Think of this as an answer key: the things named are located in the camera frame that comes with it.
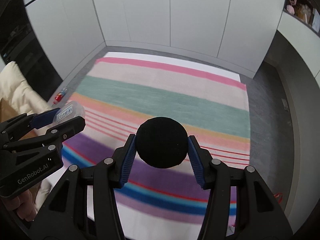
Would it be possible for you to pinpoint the small clear labelled case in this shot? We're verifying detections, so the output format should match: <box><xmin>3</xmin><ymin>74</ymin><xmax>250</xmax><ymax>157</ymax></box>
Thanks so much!
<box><xmin>52</xmin><ymin>101</ymin><xmax>85</xmax><ymax>126</ymax></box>

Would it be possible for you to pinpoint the black round puff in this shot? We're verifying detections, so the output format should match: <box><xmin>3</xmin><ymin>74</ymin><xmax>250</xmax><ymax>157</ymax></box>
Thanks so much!
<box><xmin>135</xmin><ymin>117</ymin><xmax>188</xmax><ymax>169</ymax></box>

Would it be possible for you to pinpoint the left hand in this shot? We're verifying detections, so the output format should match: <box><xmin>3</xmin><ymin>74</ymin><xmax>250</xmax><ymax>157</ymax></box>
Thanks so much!
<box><xmin>2</xmin><ymin>190</ymin><xmax>36</xmax><ymax>222</ymax></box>

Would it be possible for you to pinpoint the brown cardboard box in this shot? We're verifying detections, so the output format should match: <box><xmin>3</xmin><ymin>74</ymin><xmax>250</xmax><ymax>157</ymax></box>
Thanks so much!
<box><xmin>0</xmin><ymin>98</ymin><xmax>37</xmax><ymax>140</ymax></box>

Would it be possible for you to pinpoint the cream padded armchair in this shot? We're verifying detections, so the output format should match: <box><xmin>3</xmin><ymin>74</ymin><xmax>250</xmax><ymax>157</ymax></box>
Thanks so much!
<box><xmin>1</xmin><ymin>61</ymin><xmax>51</xmax><ymax>213</ymax></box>

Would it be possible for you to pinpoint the red item on floor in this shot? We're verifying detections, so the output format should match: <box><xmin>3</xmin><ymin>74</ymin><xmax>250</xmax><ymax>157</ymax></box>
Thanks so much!
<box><xmin>53</xmin><ymin>87</ymin><xmax>68</xmax><ymax>105</ymax></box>

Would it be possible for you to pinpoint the striped colourful cloth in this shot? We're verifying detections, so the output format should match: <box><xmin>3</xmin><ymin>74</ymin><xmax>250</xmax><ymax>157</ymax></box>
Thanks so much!
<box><xmin>62</xmin><ymin>56</ymin><xmax>250</xmax><ymax>227</ymax></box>

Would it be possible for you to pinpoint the black wall cabinet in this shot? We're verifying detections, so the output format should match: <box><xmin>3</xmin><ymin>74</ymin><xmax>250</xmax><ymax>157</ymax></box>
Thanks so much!
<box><xmin>1</xmin><ymin>0</ymin><xmax>62</xmax><ymax>101</ymax></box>

